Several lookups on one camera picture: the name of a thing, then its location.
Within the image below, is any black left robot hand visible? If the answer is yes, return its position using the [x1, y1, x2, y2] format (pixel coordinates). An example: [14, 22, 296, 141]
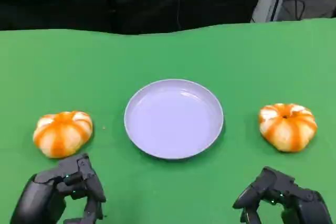
[10, 153, 107, 224]

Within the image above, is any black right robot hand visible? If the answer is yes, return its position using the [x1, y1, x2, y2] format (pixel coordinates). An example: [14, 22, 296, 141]
[232, 166, 334, 224]

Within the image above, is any orange white toy bread roll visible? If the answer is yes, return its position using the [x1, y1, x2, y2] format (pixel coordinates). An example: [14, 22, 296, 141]
[33, 110, 94, 159]
[258, 103, 318, 153]

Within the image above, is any lilac plate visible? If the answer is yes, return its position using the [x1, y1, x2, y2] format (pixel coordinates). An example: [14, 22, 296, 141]
[123, 78, 225, 161]

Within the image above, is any green table cloth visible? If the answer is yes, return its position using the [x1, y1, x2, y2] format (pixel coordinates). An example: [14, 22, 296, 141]
[0, 17, 336, 224]

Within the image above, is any thin black hanging cable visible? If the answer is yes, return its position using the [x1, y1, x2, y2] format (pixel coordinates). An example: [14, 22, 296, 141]
[170, 0, 182, 30]

